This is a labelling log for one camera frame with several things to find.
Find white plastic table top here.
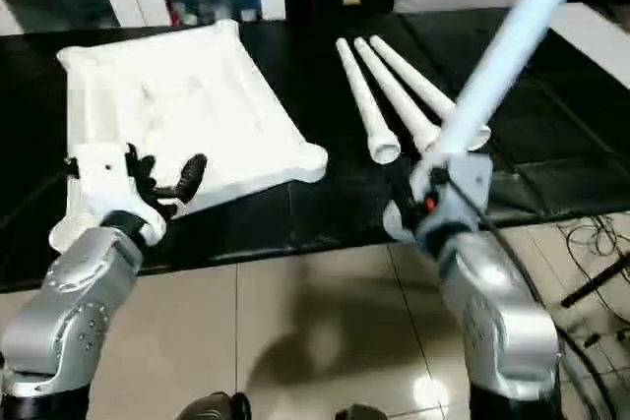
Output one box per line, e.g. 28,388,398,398
49,18,330,255

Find white plastic table leg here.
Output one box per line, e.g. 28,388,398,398
368,33,492,152
381,0,600,245
351,35,440,154
334,37,403,166

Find black work mat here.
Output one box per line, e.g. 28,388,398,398
0,5,630,295

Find black stand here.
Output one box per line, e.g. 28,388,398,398
560,251,630,309

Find white board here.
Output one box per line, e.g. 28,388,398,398
544,1,630,89

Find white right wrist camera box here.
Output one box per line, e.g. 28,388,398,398
437,151,494,227

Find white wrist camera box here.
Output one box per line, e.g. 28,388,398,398
65,142,151,246
437,151,494,227

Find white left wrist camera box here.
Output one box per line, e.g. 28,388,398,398
65,142,151,246

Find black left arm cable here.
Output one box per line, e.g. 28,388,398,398
0,159,80,244

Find black floor cables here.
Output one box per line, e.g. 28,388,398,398
554,211,630,344

